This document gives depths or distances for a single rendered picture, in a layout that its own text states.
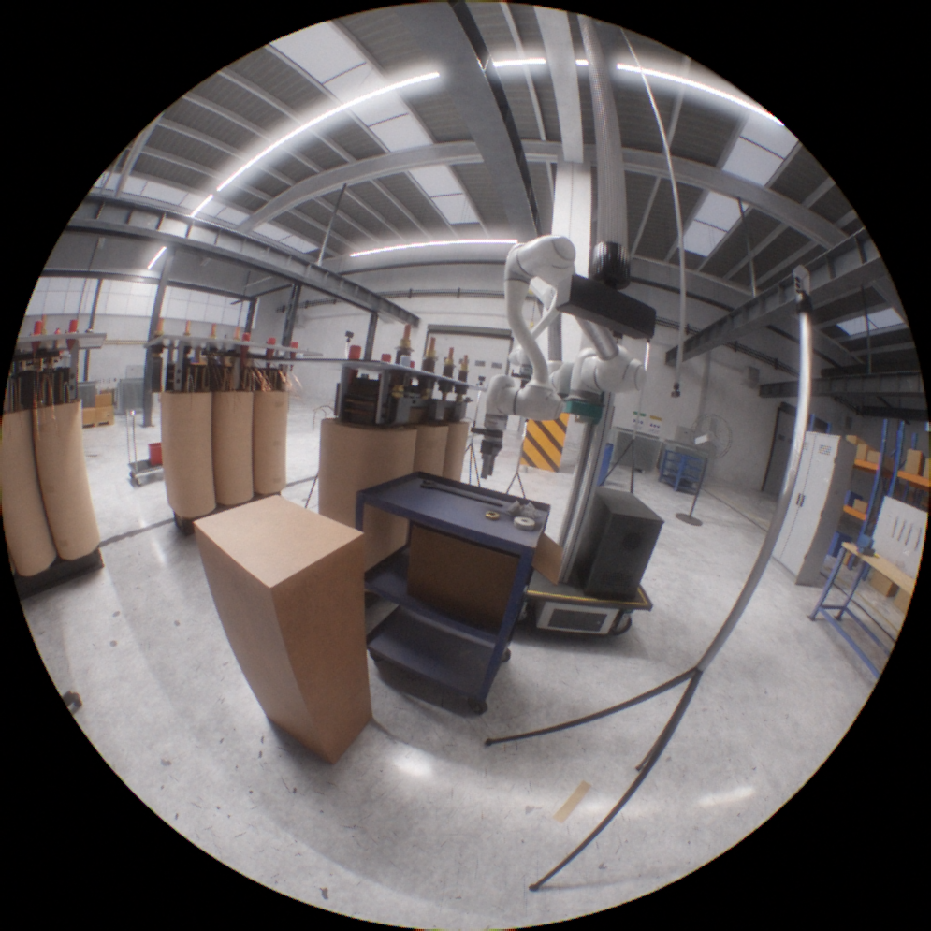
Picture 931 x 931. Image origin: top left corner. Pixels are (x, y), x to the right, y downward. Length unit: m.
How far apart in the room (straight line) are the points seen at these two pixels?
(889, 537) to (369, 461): 4.86
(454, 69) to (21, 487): 4.69
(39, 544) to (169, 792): 1.66
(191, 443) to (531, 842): 2.88
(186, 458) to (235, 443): 0.46
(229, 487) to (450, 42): 4.57
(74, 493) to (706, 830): 3.56
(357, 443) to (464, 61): 3.77
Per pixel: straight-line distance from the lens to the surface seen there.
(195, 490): 2.62
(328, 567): 0.70
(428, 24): 3.78
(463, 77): 4.03
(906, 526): 4.34
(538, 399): 1.06
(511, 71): 9.88
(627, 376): 1.30
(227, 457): 2.72
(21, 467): 2.47
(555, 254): 1.07
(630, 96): 10.15
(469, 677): 1.45
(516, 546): 0.86
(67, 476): 2.41
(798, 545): 4.92
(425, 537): 1.06
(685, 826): 1.65
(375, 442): 1.36
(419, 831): 1.29
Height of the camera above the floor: 1.28
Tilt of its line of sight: 13 degrees down
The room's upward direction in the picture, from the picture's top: 9 degrees clockwise
